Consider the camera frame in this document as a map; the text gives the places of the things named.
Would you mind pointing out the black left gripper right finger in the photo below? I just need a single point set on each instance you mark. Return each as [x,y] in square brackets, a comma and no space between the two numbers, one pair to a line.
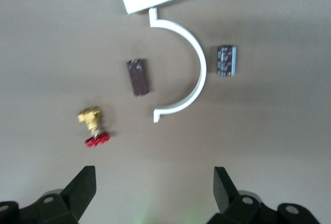
[227,195]

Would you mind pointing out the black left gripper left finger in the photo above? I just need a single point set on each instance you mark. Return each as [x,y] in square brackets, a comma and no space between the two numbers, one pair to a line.
[72,198]

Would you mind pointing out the dark capacitor with grey stripe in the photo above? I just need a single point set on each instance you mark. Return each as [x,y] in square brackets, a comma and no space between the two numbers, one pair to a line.
[226,61]

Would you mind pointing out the dark brown cylindrical capacitor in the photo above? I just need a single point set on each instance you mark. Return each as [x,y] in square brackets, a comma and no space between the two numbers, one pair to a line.
[138,77]

